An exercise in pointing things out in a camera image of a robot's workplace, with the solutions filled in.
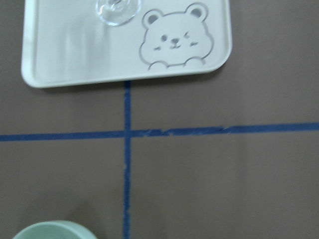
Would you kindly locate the green ceramic bowl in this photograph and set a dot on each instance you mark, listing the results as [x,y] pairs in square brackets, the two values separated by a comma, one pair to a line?
[58,229]

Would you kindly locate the clear wine glass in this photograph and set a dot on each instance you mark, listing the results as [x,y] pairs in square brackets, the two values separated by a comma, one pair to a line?
[117,12]

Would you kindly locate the cream bear tray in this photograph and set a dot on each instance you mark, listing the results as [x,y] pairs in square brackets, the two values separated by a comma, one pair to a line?
[65,44]

